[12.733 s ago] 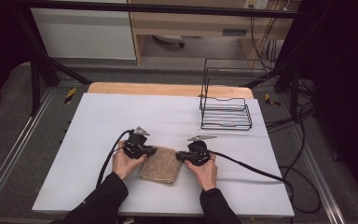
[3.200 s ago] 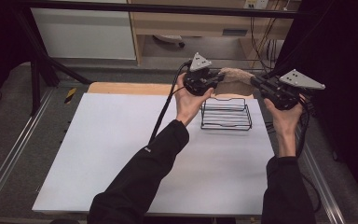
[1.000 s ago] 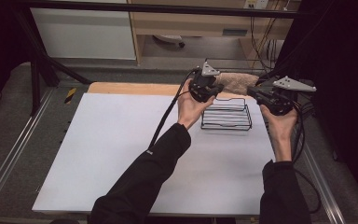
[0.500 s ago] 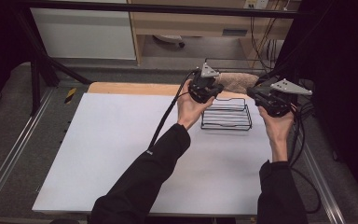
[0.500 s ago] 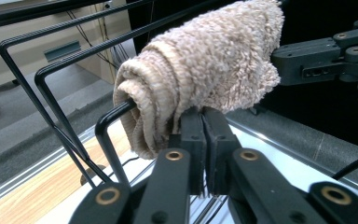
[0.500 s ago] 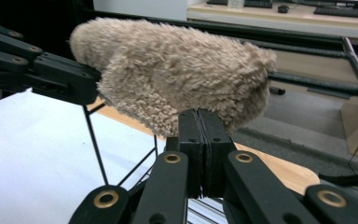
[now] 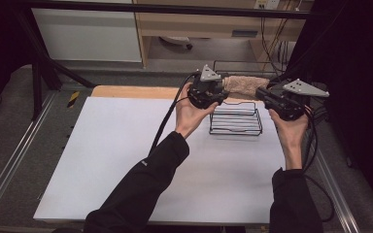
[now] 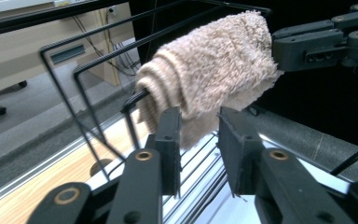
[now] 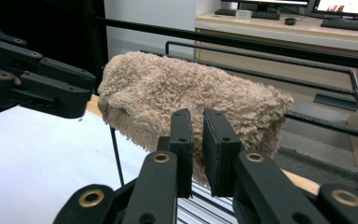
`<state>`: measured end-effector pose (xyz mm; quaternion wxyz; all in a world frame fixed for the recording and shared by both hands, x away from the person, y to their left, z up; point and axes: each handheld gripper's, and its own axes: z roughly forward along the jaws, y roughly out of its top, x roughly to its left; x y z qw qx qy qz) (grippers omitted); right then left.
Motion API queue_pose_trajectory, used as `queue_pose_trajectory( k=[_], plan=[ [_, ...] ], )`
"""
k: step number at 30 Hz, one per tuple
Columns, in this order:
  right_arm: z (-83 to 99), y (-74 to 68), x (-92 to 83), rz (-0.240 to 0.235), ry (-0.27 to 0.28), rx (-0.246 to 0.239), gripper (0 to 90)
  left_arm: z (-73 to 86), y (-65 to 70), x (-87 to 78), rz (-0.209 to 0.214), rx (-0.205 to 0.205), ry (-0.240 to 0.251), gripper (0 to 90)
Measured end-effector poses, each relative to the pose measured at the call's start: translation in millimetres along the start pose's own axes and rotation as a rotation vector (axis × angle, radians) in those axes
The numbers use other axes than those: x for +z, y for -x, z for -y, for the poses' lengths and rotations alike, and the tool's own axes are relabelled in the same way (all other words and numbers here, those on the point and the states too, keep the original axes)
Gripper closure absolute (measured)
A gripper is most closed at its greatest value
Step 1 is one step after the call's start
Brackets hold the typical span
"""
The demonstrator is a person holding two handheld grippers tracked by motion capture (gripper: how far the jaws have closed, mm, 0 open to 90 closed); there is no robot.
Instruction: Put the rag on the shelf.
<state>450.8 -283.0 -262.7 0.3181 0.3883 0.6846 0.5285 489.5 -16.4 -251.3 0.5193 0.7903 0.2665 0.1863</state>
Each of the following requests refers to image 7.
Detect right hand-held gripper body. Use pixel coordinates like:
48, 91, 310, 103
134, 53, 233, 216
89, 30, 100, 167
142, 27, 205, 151
262, 78, 331, 122

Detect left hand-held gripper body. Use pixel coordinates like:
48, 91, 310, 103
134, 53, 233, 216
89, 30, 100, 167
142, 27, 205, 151
186, 63, 230, 110

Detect brown towel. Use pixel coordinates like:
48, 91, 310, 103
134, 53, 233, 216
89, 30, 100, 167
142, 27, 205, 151
221, 75, 271, 98

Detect black wire rack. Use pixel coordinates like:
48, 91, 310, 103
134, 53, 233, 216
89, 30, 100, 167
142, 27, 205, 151
208, 59, 282, 137

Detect person's right hand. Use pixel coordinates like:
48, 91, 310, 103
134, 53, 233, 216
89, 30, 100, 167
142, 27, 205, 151
267, 108, 310, 148

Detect person's left hand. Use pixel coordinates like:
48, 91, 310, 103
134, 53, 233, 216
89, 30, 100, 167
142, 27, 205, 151
173, 82, 220, 140

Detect chair wheel base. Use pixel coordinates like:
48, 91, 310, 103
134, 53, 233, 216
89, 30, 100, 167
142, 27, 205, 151
158, 35, 194, 51

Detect light wooden desk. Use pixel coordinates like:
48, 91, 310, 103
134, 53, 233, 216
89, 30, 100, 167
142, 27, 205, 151
132, 0, 316, 70

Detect wooden table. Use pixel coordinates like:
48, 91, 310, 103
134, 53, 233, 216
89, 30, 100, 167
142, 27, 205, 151
90, 84, 266, 104

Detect black metal crossbar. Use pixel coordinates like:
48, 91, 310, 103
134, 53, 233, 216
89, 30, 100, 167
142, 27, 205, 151
16, 0, 317, 20

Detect white table board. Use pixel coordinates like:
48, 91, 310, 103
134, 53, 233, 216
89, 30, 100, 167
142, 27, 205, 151
33, 96, 288, 227

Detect white cabinet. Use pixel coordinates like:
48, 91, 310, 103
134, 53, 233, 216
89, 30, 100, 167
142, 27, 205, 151
31, 7, 143, 63

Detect yellow black tape strip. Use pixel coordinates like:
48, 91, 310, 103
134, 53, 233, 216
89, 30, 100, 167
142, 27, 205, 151
66, 90, 81, 110

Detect hanging cables under desk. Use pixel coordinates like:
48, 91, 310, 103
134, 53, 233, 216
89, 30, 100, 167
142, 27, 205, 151
259, 16, 293, 73

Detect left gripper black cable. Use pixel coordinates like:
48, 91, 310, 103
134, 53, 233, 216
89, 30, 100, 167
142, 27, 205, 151
148, 71, 202, 157

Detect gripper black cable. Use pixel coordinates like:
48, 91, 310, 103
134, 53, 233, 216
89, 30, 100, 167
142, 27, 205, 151
148, 71, 202, 157
301, 106, 335, 223

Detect white wall socket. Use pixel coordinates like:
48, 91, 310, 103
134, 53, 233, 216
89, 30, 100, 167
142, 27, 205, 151
254, 0, 282, 11

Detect aluminium floor rail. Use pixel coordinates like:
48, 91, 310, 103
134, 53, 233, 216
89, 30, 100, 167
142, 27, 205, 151
305, 128, 361, 233
0, 91, 60, 221

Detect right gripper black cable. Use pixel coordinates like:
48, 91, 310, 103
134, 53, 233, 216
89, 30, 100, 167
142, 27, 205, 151
301, 106, 335, 223

